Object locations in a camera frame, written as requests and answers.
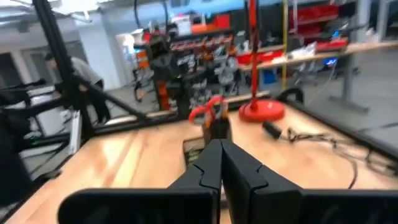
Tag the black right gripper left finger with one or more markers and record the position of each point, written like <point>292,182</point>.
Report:
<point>192,193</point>

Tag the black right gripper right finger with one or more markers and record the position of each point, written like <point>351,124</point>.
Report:
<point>255,193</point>

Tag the black mesh desk organizer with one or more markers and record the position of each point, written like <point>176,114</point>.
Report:
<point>222,130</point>

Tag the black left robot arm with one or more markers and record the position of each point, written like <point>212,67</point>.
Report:
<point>180,93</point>

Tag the parts bin shelf rack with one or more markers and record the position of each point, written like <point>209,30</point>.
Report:
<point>202,53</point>

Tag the person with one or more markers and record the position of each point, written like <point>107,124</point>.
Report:
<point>84,71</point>

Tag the red desk lamp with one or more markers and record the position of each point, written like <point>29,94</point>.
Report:
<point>261,110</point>

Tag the silver aluminium extrusion bars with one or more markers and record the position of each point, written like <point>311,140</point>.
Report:
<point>75,130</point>

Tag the wooden workbench grey legs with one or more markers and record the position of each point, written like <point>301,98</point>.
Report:
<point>311,56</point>

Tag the red storage bin shelf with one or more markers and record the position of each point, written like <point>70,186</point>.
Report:
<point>311,14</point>

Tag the black bulky equipment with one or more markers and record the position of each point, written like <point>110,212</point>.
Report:
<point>12,149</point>

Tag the black curved bracket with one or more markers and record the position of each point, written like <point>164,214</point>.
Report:
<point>290,91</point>

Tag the black table cage frame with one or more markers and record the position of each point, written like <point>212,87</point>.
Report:
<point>59,46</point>

